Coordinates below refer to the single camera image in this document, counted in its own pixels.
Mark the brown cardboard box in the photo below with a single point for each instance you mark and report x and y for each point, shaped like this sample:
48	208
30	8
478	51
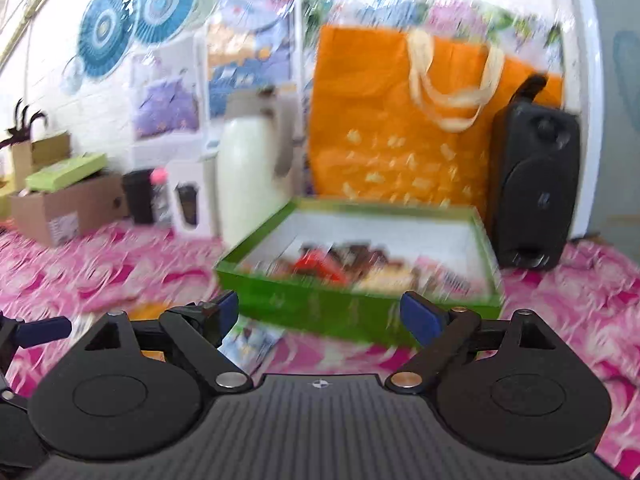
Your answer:
65	210

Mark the purple bedding wall poster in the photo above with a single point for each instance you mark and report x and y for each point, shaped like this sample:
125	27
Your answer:
165	95

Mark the gold picture frame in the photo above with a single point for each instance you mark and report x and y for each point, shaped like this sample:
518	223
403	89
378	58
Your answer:
30	5

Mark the pink lid bottle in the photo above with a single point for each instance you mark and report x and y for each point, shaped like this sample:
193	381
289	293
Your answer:
161	200

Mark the green cardboard box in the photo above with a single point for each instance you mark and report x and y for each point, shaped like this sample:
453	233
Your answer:
310	310

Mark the white cup carton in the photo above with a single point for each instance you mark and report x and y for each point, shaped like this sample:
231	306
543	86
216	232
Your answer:
190	200

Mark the group of paper wall fans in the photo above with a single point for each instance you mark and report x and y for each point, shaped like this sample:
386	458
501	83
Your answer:
105	25

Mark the black cup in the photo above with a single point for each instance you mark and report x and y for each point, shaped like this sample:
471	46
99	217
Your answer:
139	197

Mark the pink labelled nut packet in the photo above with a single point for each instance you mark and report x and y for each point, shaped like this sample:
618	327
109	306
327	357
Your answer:
445	277

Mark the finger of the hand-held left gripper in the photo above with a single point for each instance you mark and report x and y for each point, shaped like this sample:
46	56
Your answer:
42	332

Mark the white thermos jug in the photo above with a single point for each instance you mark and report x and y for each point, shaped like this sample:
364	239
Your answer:
250	180

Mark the dark feather decoration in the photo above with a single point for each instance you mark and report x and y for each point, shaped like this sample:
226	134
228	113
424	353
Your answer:
25	122

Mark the black speaker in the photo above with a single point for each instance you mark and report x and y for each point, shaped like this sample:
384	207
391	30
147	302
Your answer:
535	185

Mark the white blue snack packet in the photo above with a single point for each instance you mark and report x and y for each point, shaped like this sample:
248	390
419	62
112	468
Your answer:
250	341

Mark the kraft paper box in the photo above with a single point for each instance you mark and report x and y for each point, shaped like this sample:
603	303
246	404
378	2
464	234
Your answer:
42	152

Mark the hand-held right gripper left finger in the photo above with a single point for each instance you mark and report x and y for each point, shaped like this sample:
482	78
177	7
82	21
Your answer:
227	307

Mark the orange tote bag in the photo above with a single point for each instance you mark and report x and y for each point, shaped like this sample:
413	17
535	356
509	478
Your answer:
380	125

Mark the pink rose tablecloth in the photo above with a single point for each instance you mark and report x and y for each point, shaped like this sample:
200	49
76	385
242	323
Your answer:
575	320

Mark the flat green box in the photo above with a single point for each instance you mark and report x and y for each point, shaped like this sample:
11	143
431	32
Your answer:
65	170

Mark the red nut snack packet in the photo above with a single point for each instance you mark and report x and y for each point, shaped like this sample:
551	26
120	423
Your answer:
320	265

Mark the blue bedding wall poster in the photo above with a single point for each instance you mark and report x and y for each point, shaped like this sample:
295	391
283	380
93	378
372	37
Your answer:
250	70

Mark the yellow snack packet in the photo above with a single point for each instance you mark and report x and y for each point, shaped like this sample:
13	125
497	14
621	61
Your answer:
150	310

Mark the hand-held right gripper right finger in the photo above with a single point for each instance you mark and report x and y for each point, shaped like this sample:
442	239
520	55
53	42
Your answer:
420	317

